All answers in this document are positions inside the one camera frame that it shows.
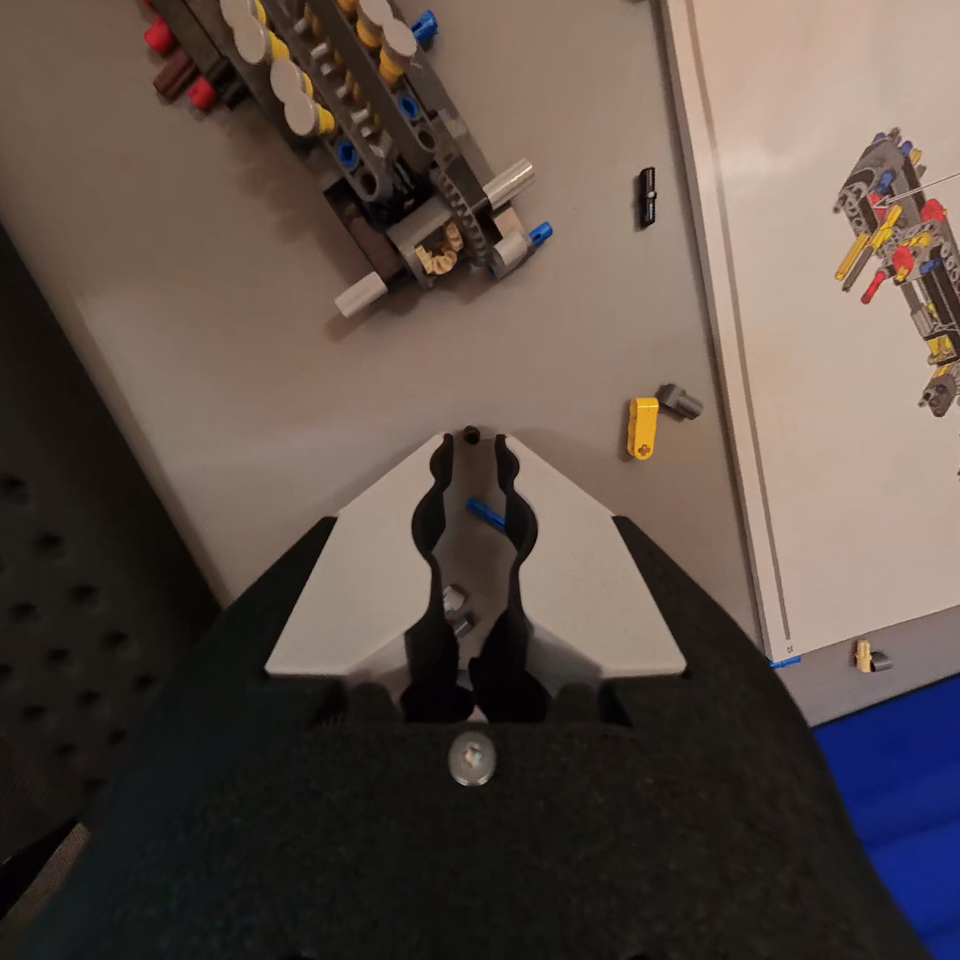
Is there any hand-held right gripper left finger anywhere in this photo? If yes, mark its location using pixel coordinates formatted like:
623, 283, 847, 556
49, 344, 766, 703
264, 432, 475, 723

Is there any partly built lego chassis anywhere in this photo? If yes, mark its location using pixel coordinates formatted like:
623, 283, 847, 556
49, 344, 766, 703
142, 0, 556, 320

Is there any grey lego connector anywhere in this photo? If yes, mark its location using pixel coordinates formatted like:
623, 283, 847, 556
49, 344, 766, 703
656, 382, 705, 423

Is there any yellow lego liftarm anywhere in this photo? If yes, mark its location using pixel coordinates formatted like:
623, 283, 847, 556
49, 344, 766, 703
626, 396, 661, 460

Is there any lego instruction booklet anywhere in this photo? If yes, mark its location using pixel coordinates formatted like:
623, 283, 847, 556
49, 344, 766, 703
660, 0, 960, 665

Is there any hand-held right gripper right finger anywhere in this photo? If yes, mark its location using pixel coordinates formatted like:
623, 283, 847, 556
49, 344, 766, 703
472, 432, 688, 723

